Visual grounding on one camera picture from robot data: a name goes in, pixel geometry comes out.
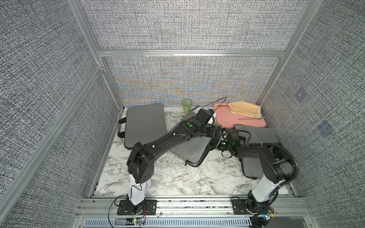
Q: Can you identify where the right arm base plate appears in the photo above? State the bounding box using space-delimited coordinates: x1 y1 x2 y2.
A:
230 197 252 215

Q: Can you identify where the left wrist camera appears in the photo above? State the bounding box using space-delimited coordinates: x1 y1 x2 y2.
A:
207 109 216 124

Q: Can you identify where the aluminium front rail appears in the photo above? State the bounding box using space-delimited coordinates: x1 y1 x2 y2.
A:
72 196 320 228

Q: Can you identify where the lilac computer mouse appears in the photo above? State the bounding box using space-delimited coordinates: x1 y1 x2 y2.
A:
146 179 152 189

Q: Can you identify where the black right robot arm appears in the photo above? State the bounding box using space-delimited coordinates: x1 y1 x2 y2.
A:
217 128 299 215

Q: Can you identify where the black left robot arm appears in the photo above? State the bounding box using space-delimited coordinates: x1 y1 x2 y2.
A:
125 109 223 214

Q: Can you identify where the green plastic cup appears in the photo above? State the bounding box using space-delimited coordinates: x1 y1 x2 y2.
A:
182 98 193 112

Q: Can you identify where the tan folded cloth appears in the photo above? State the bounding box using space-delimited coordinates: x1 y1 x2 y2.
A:
227 101 262 119

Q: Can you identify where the grey laptop bag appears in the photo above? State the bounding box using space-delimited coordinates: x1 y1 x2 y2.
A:
234 124 280 180
170 110 213 168
117 104 167 150

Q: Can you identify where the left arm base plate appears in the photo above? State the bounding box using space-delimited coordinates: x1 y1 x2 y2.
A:
117 199 157 216

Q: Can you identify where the pink tray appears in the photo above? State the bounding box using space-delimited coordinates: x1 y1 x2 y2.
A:
213 103 267 128

